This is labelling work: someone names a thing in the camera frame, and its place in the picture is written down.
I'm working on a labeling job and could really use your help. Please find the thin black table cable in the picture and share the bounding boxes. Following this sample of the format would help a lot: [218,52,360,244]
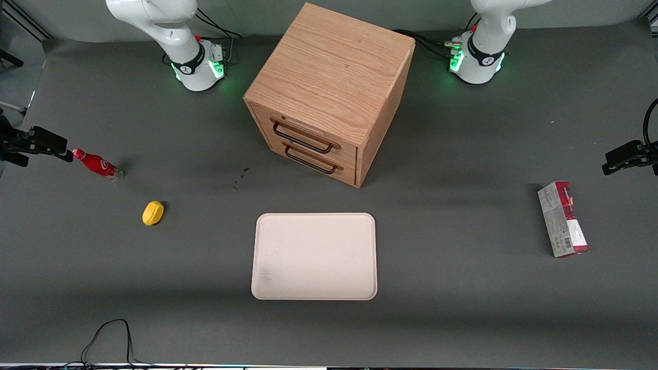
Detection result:
[80,319,155,368]

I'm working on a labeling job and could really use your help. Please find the black right arm base cables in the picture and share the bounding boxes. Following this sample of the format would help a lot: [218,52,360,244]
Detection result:
[162,6,243,65]

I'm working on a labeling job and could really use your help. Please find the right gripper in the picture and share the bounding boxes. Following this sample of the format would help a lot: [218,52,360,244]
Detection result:
[0,116,74,168]

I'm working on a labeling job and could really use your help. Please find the wooden drawer front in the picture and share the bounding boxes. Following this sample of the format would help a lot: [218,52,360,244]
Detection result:
[270,138,358,187]
[251,104,359,166]

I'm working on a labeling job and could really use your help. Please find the black metal drawer handle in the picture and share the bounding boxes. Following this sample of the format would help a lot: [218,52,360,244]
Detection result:
[282,141,344,175]
[270,117,341,154]

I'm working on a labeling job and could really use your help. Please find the yellow lemon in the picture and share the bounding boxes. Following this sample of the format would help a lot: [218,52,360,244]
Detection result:
[142,200,165,227]

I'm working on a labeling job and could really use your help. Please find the red and grey carton box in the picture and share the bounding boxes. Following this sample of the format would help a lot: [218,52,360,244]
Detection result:
[537,180,590,258]

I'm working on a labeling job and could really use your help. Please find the black arm base cables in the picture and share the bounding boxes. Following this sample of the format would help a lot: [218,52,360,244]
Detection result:
[393,29,463,58]
[162,6,243,65]

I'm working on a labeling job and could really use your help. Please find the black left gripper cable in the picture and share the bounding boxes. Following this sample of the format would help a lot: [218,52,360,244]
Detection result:
[643,98,658,150]

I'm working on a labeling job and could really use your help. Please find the beige plastic tray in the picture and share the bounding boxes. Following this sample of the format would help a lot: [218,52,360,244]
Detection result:
[251,213,378,301]

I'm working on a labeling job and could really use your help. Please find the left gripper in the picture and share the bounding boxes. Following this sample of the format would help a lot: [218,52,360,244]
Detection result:
[602,139,658,177]

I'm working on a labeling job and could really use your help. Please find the red coke bottle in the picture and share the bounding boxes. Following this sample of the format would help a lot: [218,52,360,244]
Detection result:
[72,148,124,182]

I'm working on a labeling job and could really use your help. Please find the wooden drawer cabinet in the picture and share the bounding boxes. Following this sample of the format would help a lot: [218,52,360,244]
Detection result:
[243,3,416,189]

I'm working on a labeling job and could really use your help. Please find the black left arm base cables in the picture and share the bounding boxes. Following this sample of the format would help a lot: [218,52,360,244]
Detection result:
[393,29,463,58]

